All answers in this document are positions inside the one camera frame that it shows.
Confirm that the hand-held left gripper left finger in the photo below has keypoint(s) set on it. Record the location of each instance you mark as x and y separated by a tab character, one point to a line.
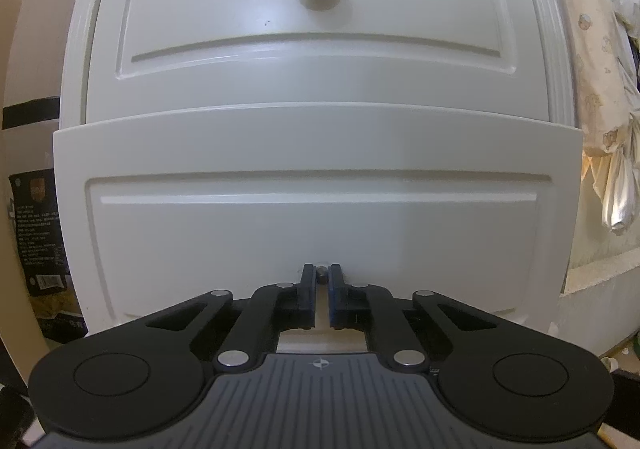
312	300

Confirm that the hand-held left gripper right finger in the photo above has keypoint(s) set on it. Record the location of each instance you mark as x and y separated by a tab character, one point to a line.
331	300

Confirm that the white drawer with metal knob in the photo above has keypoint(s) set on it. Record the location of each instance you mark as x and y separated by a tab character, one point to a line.
300	209

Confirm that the white drawer with floral knob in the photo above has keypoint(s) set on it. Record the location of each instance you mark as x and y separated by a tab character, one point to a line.
250	79

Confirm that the beige bed base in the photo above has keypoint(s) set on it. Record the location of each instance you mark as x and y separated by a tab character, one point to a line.
600	294

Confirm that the black printed bag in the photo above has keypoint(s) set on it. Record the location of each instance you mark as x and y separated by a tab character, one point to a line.
42	254

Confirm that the white plastic bag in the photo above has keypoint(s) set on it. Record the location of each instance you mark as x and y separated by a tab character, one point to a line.
617	194

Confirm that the white wooden nightstand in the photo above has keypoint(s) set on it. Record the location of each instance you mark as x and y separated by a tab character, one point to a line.
75	54

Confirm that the bear print cloth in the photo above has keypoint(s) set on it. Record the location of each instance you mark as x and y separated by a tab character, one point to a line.
592	54

